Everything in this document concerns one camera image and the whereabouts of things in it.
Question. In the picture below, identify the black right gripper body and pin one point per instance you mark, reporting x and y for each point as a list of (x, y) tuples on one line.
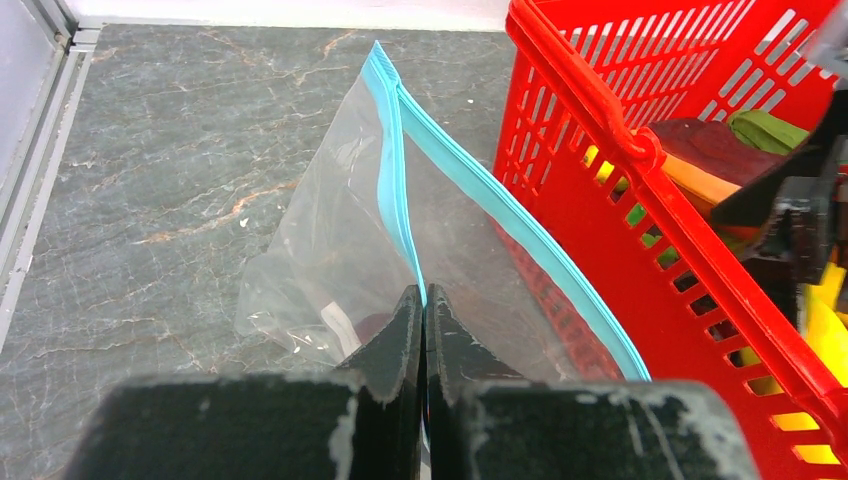
[(793, 204)]

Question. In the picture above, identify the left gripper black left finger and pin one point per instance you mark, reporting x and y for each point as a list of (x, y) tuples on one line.
[(359, 420)]

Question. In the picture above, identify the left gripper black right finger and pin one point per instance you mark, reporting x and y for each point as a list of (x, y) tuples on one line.
[(484, 420)]

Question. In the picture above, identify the dark purple toy fig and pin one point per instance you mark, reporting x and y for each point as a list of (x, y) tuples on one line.
[(370, 326)]

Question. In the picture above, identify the clear zip top bag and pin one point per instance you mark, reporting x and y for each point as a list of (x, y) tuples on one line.
[(390, 200)]

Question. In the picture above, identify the green toy corn husk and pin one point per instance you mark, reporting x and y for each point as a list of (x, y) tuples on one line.
[(765, 132)]

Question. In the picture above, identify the yellow toy banana bunch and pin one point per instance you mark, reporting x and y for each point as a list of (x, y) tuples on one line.
[(825, 331)]

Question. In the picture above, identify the yellow toy lemon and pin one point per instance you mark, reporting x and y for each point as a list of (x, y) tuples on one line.
[(605, 170)]

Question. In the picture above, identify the red plastic basket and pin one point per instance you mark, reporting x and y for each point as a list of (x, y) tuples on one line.
[(598, 73)]

